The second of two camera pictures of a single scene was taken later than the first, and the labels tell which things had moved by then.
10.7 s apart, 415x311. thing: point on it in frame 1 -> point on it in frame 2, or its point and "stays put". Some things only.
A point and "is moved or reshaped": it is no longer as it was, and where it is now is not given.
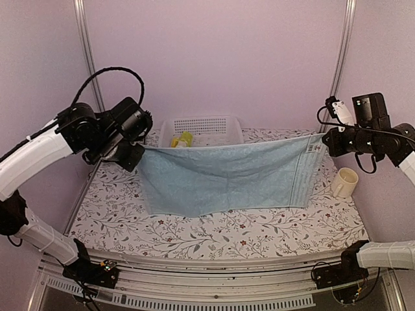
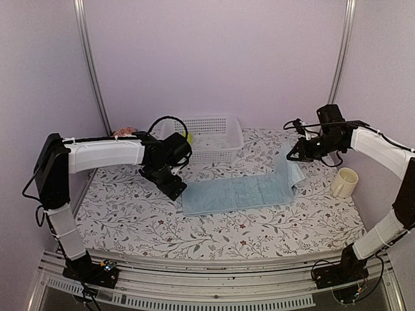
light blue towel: x=189 y=181 is moved or reshaped
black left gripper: x=131 y=162 -> x=168 y=188
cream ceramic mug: x=343 y=183 stays put
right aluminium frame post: x=343 y=49 stays put
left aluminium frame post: x=89 y=54 stays put
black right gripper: x=336 y=148 -> x=305 y=155
